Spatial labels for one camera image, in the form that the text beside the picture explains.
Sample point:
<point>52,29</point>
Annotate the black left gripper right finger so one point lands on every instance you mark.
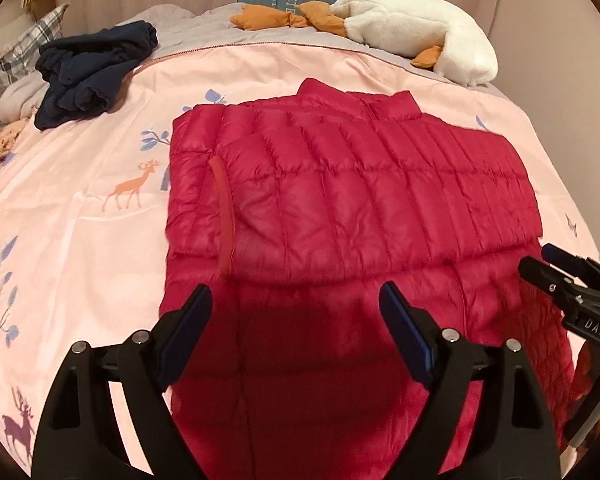
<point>512,436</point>

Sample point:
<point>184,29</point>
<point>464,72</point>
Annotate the red quilted down jacket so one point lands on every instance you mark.
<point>294,211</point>

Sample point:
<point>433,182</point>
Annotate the beige folded garment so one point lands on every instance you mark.
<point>21,99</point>

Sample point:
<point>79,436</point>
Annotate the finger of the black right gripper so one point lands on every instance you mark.
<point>586,269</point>
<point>566,291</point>

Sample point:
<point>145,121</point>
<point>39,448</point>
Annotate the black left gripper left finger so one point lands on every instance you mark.
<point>78,436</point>

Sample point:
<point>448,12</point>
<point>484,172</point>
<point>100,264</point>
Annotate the grey plaid pillow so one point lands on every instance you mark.
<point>18,58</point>

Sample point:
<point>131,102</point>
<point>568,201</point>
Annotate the small orange patterned cloth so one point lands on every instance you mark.
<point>9,135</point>

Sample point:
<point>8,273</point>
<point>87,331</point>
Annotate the white fleece orange jacket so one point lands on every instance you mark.
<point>433,34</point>

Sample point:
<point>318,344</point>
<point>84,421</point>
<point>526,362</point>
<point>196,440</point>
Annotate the person's right hand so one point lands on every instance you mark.
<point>587,413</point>

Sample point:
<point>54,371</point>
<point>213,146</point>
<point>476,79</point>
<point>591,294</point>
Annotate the pink deer print duvet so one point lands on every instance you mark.
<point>83,207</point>

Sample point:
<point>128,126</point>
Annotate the dark navy crumpled garment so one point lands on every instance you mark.
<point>85,73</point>

